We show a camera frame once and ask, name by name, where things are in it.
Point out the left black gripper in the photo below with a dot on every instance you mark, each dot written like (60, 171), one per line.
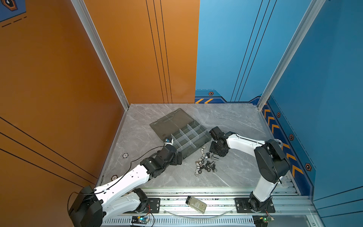
(176, 161)

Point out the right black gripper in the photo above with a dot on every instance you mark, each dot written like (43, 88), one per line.
(221, 153)

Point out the grey plastic organizer box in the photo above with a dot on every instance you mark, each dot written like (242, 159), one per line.
(188, 134)

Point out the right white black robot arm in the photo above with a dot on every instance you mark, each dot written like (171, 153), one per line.
(271, 161)

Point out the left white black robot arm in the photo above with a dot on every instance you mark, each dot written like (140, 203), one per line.
(93, 206)

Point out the pile of screws and nuts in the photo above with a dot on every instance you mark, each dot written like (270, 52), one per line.
(206, 162)

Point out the left green circuit board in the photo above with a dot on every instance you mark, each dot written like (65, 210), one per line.
(140, 220)

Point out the right circuit board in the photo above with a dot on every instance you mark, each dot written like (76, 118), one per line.
(262, 221)

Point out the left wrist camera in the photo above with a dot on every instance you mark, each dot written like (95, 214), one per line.
(169, 142)

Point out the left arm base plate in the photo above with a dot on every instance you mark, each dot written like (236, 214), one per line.
(150, 205)

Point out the aluminium front rail frame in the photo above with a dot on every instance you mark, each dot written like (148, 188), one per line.
(227, 207)

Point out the small glass jar on rail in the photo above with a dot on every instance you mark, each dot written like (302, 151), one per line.
(196, 204)

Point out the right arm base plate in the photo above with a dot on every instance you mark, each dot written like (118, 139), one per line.
(251, 205)

